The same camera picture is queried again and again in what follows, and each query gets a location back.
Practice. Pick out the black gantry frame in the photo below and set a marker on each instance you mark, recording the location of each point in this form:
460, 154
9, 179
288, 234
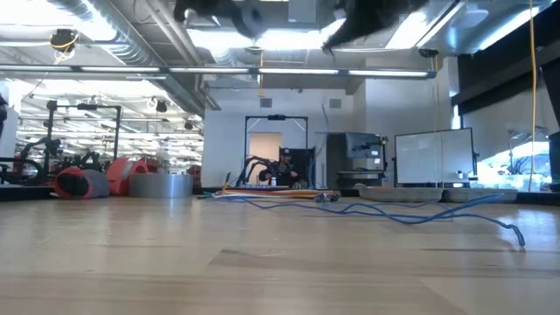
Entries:
276, 117

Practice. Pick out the whiteboard on stand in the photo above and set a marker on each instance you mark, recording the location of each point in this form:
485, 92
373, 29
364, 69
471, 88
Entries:
433, 157

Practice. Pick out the black cabinet with monitor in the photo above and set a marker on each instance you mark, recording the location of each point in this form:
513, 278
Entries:
337, 157

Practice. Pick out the grey duct tape roll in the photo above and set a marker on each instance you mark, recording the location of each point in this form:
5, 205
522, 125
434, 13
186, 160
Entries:
162, 186

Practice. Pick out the grey wall vent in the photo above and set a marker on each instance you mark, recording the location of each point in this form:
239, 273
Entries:
266, 102
335, 103

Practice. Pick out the black robot station frame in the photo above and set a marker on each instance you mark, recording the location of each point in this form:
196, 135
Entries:
117, 135

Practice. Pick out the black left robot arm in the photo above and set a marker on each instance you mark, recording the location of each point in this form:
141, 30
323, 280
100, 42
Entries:
2, 114

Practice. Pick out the person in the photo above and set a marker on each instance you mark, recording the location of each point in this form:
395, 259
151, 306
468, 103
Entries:
284, 170

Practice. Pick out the black dome camera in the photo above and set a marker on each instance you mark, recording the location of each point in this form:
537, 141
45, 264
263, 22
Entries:
428, 53

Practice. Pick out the grey cylinder with red rim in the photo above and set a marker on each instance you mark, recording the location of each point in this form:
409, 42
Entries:
98, 184

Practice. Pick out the red tape dispenser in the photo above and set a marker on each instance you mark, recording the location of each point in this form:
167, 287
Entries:
116, 175

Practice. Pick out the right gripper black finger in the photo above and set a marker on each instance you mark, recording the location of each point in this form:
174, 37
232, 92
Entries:
352, 28
334, 39

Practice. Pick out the black background robot arm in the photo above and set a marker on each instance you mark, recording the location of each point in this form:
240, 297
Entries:
44, 146
249, 166

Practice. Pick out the long ceiling light strip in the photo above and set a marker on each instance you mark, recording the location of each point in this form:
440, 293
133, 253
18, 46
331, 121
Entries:
210, 70

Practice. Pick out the black hanging spot lamp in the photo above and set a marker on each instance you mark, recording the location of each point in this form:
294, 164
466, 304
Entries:
188, 125
161, 106

